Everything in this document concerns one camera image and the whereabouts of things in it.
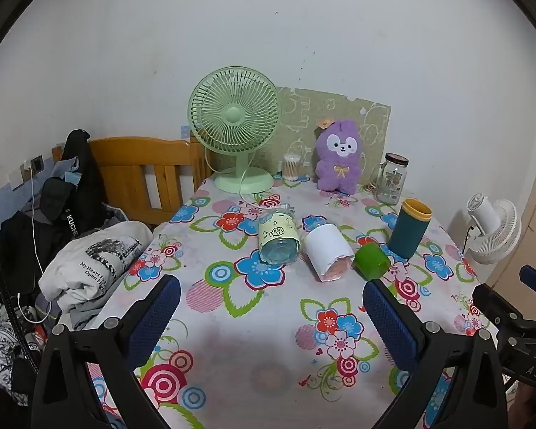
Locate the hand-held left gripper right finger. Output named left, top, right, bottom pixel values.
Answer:
left=361, top=278, right=509, bottom=429

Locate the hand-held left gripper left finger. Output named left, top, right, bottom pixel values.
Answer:
left=30, top=274, right=182, bottom=429

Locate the green cup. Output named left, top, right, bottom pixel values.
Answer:
left=354, top=241, right=391, bottom=282

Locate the teal cup with yellow rim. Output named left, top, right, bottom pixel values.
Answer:
left=387, top=198, right=432, bottom=260

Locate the blue glass cup yellow label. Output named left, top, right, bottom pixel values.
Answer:
left=257, top=208, right=303, bottom=266

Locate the white clip fan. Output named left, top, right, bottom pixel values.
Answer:
left=465, top=193, right=522, bottom=265

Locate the white printed shirt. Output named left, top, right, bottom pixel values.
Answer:
left=39, top=221, right=155, bottom=314

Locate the white labelled lying bottle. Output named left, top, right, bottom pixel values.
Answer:
left=304, top=226, right=355, bottom=283

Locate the floral tablecloth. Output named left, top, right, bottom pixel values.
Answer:
left=56, top=172, right=496, bottom=429

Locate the glass jar with dark lid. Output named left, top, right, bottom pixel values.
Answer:
left=375, top=153, right=409, bottom=205

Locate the wooden headboard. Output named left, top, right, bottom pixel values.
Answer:
left=53, top=136, right=215, bottom=226

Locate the black bag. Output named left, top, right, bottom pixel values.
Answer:
left=40, top=129, right=109, bottom=242

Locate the pile of dark clothes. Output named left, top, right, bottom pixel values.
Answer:
left=0, top=208, right=72, bottom=407

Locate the purple plush toy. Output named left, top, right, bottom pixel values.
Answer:
left=315, top=119, right=366, bottom=196

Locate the cotton swab container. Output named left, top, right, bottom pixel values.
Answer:
left=283, top=153, right=300, bottom=182

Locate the green desk fan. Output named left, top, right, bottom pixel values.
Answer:
left=188, top=66, right=282, bottom=195

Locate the beige patterned board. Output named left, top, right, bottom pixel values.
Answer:
left=274, top=86, right=392, bottom=180

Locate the white charging cable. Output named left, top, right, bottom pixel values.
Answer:
left=17, top=172, right=56, bottom=323

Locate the white fan cable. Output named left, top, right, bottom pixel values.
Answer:
left=238, top=163, right=273, bottom=215

